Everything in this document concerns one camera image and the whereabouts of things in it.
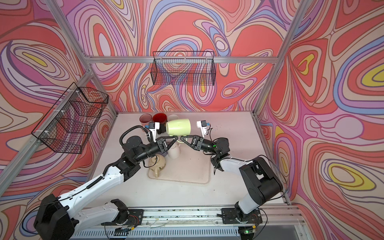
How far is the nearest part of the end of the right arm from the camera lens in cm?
68

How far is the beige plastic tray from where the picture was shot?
0.87 m

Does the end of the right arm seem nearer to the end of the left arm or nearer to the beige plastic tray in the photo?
the end of the left arm

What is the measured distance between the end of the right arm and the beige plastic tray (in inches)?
10.0
